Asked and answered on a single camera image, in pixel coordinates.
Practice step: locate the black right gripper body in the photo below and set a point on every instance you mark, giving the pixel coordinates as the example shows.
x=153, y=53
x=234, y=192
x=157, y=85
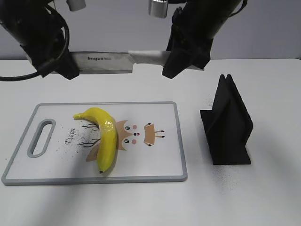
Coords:
x=185, y=50

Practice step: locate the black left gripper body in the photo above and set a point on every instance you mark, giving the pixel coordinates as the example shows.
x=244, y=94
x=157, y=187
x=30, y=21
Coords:
x=52, y=56

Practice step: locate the white-handled kitchen knife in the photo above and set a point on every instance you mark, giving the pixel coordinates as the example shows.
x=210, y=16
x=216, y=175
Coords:
x=117, y=62

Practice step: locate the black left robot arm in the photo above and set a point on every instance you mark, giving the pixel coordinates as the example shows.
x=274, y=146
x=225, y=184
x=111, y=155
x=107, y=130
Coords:
x=43, y=34

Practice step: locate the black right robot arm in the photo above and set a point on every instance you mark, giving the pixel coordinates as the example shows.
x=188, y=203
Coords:
x=193, y=30

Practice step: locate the yellow plastic banana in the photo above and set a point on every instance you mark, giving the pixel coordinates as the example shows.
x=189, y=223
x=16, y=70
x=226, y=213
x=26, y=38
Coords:
x=109, y=136

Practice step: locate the right silver cylinder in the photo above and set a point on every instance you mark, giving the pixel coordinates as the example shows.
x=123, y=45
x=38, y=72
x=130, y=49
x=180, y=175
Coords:
x=158, y=8

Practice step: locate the silver cylinder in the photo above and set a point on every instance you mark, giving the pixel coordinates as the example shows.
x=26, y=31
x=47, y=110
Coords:
x=158, y=8
x=76, y=5

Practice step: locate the left silver cylinder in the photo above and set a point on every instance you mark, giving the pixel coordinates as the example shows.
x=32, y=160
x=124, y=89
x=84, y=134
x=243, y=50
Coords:
x=76, y=5

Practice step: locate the black knife stand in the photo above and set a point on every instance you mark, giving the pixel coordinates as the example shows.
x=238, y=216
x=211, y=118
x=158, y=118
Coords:
x=227, y=125

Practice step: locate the white grey-rimmed cutting board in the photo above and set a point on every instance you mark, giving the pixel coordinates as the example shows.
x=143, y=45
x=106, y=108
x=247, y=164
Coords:
x=56, y=149

